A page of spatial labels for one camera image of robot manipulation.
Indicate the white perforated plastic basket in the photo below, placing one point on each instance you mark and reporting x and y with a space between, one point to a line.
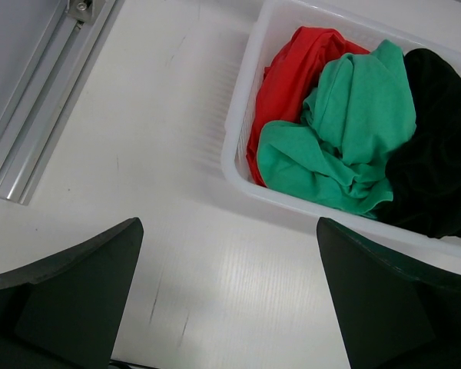
410 24

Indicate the aluminium frame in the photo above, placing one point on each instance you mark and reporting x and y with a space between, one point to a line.
47 50

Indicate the black tank top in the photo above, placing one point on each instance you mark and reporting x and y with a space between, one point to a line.
425 173

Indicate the red tank top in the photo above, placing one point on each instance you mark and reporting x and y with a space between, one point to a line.
288 80

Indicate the green tank top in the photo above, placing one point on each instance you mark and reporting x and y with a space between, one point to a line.
360 112

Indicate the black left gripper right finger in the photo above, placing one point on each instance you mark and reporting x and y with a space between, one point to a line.
393 310

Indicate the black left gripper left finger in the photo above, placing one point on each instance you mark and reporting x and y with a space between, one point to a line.
64 311

